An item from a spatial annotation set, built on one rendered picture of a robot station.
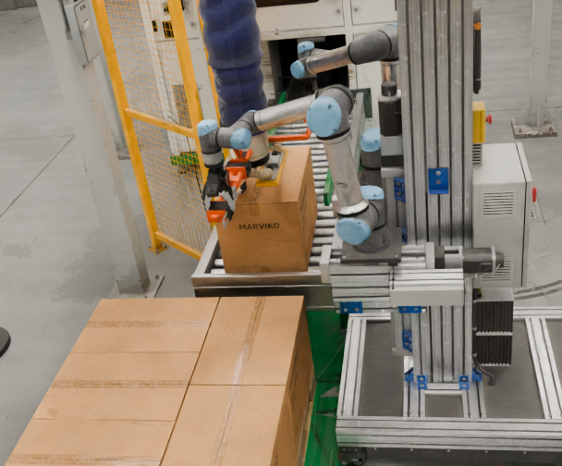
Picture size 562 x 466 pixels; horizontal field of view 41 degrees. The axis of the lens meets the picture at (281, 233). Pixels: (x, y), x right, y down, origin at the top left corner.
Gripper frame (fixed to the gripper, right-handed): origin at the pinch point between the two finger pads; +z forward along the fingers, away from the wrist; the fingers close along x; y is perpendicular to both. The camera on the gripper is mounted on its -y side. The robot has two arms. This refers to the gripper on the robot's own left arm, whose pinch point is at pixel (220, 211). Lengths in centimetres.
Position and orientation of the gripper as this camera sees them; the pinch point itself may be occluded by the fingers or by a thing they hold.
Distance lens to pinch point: 287.6
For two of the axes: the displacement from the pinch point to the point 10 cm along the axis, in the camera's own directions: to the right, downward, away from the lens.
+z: 1.2, 8.5, 5.1
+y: 1.6, -5.2, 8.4
